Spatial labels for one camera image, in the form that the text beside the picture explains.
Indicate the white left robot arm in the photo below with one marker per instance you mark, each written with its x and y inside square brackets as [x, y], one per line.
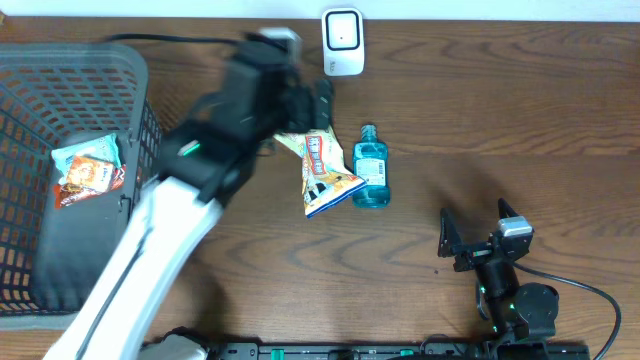
[201, 165]

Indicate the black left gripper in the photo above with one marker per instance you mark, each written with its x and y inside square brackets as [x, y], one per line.
[296, 101]

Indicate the blue mouthwash bottle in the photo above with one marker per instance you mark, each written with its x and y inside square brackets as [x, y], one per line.
[370, 157]

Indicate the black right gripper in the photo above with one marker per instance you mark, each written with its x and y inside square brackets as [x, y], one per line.
[452, 246]

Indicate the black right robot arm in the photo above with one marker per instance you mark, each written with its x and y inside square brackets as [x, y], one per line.
[520, 313]

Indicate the grey plastic basket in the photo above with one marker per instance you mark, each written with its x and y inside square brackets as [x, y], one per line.
[54, 96]

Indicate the red brown snack bar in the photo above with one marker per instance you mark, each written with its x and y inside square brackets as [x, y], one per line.
[67, 194]

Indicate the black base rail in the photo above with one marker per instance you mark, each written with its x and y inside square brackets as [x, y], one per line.
[440, 349]

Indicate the orange small box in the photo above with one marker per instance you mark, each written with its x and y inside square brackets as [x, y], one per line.
[90, 173]

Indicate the yellow wet wipes bag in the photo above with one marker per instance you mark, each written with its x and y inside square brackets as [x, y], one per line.
[326, 179]

